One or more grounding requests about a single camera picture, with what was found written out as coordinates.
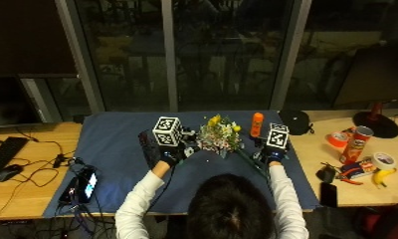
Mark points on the person's left hand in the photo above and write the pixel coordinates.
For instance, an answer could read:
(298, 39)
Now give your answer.
(152, 149)

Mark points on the person's right hand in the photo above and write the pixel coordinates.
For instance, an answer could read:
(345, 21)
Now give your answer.
(274, 154)

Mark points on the yellow and white flower bouquet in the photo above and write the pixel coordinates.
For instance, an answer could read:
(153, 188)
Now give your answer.
(218, 136)

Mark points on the white marker cube, right glove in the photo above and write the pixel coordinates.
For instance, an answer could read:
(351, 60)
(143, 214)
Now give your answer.
(277, 137)

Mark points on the white marker cube, glove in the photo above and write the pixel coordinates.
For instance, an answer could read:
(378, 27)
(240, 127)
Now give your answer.
(277, 137)
(167, 130)

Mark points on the white marker cube, left glove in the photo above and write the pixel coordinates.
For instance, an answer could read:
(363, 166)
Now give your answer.
(167, 130)

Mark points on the orange bottle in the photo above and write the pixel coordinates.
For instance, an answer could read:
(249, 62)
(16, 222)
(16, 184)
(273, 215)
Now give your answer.
(257, 124)

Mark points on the black round cap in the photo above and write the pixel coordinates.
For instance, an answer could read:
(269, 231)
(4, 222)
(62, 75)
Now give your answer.
(294, 121)

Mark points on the blue table cloth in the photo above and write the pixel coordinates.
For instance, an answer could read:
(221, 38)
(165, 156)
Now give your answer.
(115, 146)

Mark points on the small black pouch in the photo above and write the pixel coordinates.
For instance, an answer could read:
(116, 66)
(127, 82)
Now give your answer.
(326, 173)

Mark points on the orange tape roll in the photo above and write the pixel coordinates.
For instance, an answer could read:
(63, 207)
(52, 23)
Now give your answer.
(338, 140)

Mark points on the black phone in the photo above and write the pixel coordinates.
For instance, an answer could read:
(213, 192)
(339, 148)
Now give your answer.
(327, 194)

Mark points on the red chips can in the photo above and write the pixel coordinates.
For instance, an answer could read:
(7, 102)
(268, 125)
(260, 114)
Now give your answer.
(355, 146)

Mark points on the blue and red packet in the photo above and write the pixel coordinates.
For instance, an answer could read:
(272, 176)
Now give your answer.
(358, 169)

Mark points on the phone with lit screen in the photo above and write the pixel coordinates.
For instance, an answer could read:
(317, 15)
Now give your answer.
(88, 186)

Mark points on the white tape roll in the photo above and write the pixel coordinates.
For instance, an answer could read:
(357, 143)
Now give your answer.
(383, 161)

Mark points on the yellow banana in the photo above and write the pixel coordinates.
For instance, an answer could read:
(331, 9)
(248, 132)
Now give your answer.
(382, 176)

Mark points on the black box device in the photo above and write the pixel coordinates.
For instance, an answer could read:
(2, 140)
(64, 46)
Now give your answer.
(70, 191)

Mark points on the monitor with red stand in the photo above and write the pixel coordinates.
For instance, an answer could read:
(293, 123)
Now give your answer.
(375, 76)

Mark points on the red chair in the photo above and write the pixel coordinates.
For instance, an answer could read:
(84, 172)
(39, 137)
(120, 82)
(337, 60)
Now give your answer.
(385, 220)

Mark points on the black computer mouse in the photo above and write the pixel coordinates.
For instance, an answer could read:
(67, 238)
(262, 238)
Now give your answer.
(8, 172)

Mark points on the black keyboard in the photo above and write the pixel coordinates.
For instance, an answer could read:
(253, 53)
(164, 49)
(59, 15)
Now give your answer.
(4, 154)

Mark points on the dark monitor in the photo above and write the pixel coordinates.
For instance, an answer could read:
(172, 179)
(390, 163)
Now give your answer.
(8, 99)

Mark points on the grey window frame post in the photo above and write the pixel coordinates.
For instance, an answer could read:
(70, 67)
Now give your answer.
(82, 56)
(289, 53)
(169, 56)

